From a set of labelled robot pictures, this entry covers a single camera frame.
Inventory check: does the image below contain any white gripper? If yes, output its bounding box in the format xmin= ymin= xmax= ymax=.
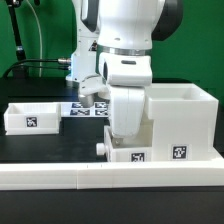
xmin=110 ymin=86 xmax=145 ymax=146

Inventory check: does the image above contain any white front drawer box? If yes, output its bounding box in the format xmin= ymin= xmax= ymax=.
xmin=96 ymin=124 xmax=152 ymax=162

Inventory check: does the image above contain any white drawer box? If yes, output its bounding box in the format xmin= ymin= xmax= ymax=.
xmin=4 ymin=102 xmax=61 ymax=135
xmin=96 ymin=124 xmax=152 ymax=162

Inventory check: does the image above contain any white drawer cabinet frame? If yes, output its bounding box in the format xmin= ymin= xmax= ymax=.
xmin=144 ymin=83 xmax=222 ymax=162

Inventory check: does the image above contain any white marker tag plate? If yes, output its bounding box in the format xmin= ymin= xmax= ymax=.
xmin=61 ymin=102 xmax=108 ymax=117

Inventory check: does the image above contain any white L-shaped fence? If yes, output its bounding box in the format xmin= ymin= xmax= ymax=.
xmin=0 ymin=159 xmax=224 ymax=190

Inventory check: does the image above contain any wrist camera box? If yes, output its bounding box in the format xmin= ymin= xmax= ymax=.
xmin=98 ymin=53 xmax=152 ymax=87

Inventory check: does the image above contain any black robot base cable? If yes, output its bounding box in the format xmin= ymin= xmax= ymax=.
xmin=2 ymin=57 xmax=72 ymax=79

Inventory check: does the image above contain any black camera stand pole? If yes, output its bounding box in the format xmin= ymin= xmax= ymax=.
xmin=3 ymin=0 xmax=32 ymax=80

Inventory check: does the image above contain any white hanging cable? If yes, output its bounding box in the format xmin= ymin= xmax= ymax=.
xmin=25 ymin=0 xmax=44 ymax=78

